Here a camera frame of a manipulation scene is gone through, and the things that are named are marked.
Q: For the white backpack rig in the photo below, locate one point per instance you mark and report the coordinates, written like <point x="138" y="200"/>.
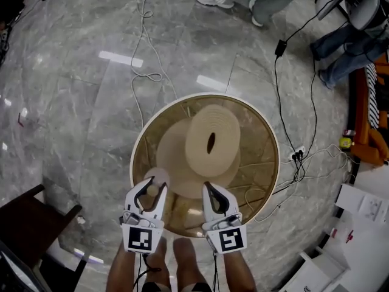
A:
<point x="364" y="5"/>

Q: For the black white striped cloth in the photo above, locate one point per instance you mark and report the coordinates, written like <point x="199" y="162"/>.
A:
<point x="373" y="99"/>

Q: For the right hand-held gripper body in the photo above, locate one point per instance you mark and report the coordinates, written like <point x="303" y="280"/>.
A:
<point x="229" y="239"/>

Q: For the round glass side table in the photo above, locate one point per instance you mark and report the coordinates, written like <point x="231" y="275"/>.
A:
<point x="146" y="151"/>

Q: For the person's leg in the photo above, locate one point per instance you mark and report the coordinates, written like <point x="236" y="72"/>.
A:
<point x="188" y="263"/>
<point x="159" y="263"/>

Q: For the person's left leg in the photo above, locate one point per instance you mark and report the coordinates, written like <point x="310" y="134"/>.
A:
<point x="159" y="263"/>

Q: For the clear bottle pink cap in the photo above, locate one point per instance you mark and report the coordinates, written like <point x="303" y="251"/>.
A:
<point x="342" y="236"/>

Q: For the person's right forearm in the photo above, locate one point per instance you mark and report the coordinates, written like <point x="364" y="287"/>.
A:
<point x="240" y="272"/>

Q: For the orange sofa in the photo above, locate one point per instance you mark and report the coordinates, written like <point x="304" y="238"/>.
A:
<point x="373" y="144"/>

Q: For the black power adapter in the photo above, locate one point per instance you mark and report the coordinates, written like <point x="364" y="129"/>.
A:
<point x="280" y="48"/>

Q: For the small yellow object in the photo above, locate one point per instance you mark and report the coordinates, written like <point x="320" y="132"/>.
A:
<point x="346" y="142"/>

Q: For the beige paper roll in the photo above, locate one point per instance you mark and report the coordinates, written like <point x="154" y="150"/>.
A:
<point x="225" y="138"/>

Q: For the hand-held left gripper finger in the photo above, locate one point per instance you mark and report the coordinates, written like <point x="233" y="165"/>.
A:
<point x="161" y="207"/>
<point x="131" y="201"/>

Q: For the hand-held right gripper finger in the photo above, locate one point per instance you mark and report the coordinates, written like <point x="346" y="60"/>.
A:
<point x="232" y="205"/>
<point x="208" y="208"/>

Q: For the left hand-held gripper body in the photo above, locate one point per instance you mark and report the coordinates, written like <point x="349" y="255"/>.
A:
<point x="140" y="237"/>

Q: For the person's right leg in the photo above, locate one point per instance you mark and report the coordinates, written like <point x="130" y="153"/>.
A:
<point x="188" y="263"/>

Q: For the white low shelf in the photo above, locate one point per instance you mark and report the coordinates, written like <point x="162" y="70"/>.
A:
<point x="313" y="272"/>

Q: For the white power strip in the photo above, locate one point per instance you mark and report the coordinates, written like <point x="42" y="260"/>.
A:
<point x="296" y="153"/>

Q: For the person's black shorts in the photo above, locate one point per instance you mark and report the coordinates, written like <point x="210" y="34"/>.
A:
<point x="176" y="287"/>

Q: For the dark wooden chair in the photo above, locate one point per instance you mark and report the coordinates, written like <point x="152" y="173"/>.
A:
<point x="30" y="224"/>

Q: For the person's left forearm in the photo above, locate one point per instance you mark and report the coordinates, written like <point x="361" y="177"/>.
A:
<point x="121" y="272"/>

